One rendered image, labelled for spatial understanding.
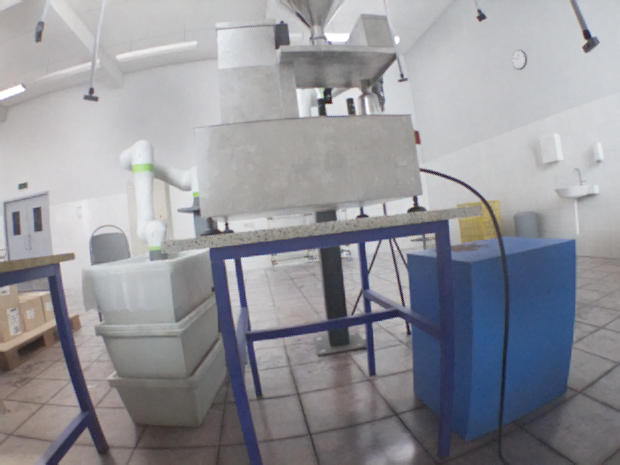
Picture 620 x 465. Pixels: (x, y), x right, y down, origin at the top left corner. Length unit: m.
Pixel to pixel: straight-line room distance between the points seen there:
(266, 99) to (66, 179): 7.14
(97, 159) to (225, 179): 6.79
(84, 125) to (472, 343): 7.75
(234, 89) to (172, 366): 0.98
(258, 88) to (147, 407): 1.24
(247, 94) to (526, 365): 1.19
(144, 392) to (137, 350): 0.18
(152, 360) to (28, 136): 7.86
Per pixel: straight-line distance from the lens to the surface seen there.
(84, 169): 7.65
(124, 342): 1.37
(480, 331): 1.01
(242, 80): 0.94
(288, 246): 0.72
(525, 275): 1.09
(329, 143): 0.86
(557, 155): 4.61
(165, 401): 1.41
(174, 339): 1.26
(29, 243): 8.38
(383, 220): 0.76
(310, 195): 0.82
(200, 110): 7.09
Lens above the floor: 0.75
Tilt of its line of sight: 1 degrees down
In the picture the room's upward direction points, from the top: 6 degrees counter-clockwise
